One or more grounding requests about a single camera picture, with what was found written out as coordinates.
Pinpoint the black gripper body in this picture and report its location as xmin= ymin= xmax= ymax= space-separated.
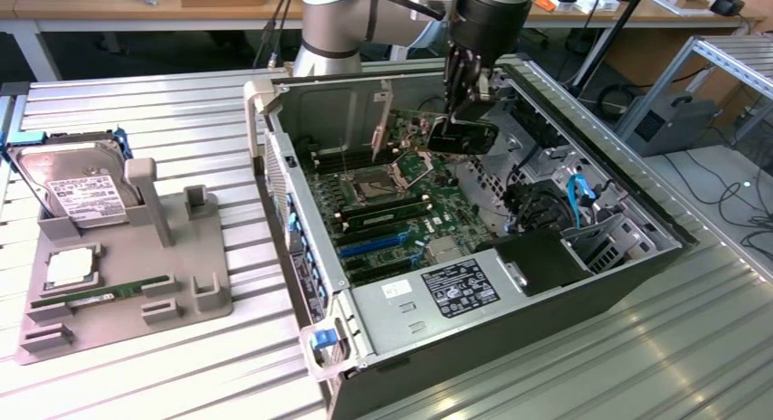
xmin=450 ymin=0 xmax=533 ymax=68

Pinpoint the graphics card with black shroud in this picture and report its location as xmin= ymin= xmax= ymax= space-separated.
xmin=369 ymin=78 xmax=501 ymax=164

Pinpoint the white device box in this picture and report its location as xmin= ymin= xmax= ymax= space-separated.
xmin=559 ymin=0 xmax=621 ymax=13

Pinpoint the perforated metal drive cage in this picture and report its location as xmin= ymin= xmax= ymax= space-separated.
xmin=456 ymin=71 xmax=605 ymax=204

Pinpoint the long wooden desk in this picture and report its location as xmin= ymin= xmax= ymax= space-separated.
xmin=0 ymin=0 xmax=767 ymax=32

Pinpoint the black tripod pole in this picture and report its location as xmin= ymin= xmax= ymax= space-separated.
xmin=571 ymin=0 xmax=653 ymax=89

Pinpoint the metal socket cover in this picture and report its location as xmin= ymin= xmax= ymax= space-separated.
xmin=390 ymin=150 xmax=437 ymax=188

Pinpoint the green motherboard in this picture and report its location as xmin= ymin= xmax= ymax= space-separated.
xmin=305 ymin=143 xmax=485 ymax=288

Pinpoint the CPU socket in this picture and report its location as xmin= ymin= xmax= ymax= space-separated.
xmin=348 ymin=166 xmax=404 ymax=206

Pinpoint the black RAM stick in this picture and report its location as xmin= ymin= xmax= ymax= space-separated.
xmin=341 ymin=202 xmax=428 ymax=229

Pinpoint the grey box device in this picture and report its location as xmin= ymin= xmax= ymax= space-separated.
xmin=625 ymin=96 xmax=724 ymax=158

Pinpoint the silver chipset heat sink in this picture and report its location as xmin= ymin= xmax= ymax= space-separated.
xmin=425 ymin=237 xmax=461 ymax=263

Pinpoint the black plastic shroud box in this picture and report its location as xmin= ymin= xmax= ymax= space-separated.
xmin=474 ymin=229 xmax=597 ymax=298

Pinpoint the blue expansion slot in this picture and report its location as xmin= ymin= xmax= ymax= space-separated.
xmin=337 ymin=233 xmax=408 ymax=258

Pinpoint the black expansion slot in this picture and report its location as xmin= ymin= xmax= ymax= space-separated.
xmin=348 ymin=256 xmax=420 ymax=288

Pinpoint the silver power supply unit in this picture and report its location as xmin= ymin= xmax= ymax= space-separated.
xmin=349 ymin=250 xmax=533 ymax=358

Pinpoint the open black PC case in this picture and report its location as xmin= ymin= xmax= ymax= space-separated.
xmin=245 ymin=61 xmax=703 ymax=420

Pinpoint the silver hard disk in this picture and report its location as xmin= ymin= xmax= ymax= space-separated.
xmin=5 ymin=137 xmax=145 ymax=231

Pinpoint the grey plastic parts rack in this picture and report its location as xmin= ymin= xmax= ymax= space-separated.
xmin=13 ymin=156 xmax=235 ymax=366

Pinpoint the blue disk caddy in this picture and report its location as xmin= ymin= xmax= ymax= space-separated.
xmin=0 ymin=126 xmax=134 ymax=213

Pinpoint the green RAM stick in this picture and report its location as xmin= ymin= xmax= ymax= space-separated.
xmin=30 ymin=274 xmax=170 ymax=309

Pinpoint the silver CPU chip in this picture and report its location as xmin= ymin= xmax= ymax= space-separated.
xmin=45 ymin=247 xmax=98 ymax=288

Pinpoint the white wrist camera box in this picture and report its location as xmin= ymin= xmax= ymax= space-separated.
xmin=410 ymin=0 xmax=461 ymax=22

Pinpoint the thick robot cable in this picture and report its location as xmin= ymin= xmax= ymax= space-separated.
xmin=360 ymin=0 xmax=449 ymax=22

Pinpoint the black power wire bundle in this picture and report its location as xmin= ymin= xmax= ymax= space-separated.
xmin=504 ymin=182 xmax=573 ymax=234

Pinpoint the blue SATA wire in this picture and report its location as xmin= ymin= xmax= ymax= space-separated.
xmin=567 ymin=173 xmax=600 ymax=231

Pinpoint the hanging cable with plug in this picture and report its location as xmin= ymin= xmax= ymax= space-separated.
xmin=251 ymin=0 xmax=297 ymax=69

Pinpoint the silver disk bay bracket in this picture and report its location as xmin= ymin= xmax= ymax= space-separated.
xmin=561 ymin=211 xmax=684 ymax=274

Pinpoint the aluminium profile frame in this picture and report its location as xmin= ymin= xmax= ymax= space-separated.
xmin=613 ymin=33 xmax=773 ymax=157

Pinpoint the grey aluminium profile post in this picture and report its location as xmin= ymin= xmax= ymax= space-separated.
xmin=0 ymin=81 xmax=31 ymax=145

